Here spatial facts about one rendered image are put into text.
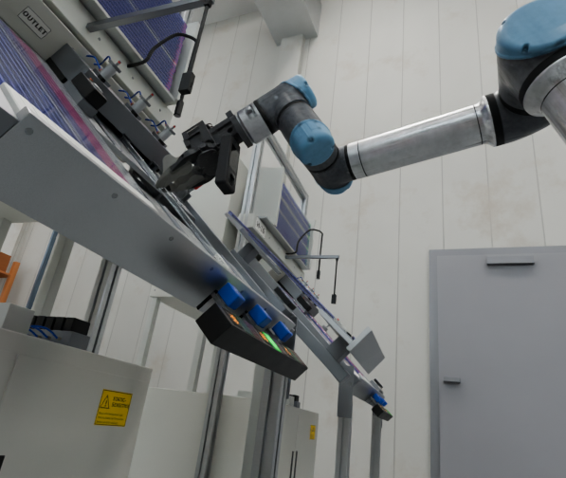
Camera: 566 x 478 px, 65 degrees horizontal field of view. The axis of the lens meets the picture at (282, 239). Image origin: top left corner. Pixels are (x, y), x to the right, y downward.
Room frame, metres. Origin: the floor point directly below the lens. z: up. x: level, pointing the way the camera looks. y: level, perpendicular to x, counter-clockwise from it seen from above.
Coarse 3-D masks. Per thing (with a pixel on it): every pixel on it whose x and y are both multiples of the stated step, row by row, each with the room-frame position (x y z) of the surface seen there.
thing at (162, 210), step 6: (144, 192) 0.62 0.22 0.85; (150, 198) 0.62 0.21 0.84; (156, 204) 0.64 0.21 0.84; (156, 210) 0.60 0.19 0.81; (162, 210) 0.64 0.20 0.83; (168, 210) 0.67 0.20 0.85; (168, 216) 0.65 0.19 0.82; (174, 216) 0.71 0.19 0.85; (174, 222) 0.64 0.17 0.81; (180, 222) 0.72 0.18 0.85; (180, 228) 0.66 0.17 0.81; (186, 228) 0.73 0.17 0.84; (186, 234) 0.66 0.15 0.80; (192, 234) 0.74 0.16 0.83; (192, 240) 0.69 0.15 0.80; (198, 240) 0.75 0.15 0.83; (204, 246) 0.74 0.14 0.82; (228, 264) 0.87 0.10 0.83; (234, 270) 0.87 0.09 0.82; (240, 276) 0.90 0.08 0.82
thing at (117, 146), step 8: (32, 48) 0.71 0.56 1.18; (40, 56) 0.72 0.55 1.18; (96, 120) 0.73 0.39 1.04; (96, 128) 0.67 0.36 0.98; (104, 128) 0.75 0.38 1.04; (104, 136) 0.69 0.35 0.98; (112, 136) 0.78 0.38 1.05; (112, 144) 0.70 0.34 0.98; (120, 144) 0.80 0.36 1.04; (120, 152) 0.73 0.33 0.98; (128, 152) 0.82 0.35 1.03; (128, 160) 0.75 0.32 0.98; (136, 160) 0.82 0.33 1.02; (136, 168) 0.78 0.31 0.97; (144, 176) 0.80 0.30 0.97; (152, 184) 0.83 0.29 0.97; (160, 192) 0.86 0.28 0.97; (176, 200) 0.91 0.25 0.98; (184, 208) 0.95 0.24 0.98; (192, 216) 0.98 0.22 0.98
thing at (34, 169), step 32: (32, 128) 0.29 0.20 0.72; (0, 160) 0.30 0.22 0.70; (32, 160) 0.31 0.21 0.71; (64, 160) 0.32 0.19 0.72; (0, 192) 0.32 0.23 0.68; (32, 192) 0.33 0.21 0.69; (64, 192) 0.35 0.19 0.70; (96, 192) 0.37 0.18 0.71; (128, 192) 0.38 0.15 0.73; (64, 224) 0.38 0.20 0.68; (96, 224) 0.40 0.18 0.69; (128, 224) 0.42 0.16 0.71; (160, 224) 0.44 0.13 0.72; (128, 256) 0.46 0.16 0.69; (160, 256) 0.49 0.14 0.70; (192, 256) 0.52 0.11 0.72; (160, 288) 0.54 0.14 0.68; (192, 288) 0.58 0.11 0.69; (288, 320) 0.84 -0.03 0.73
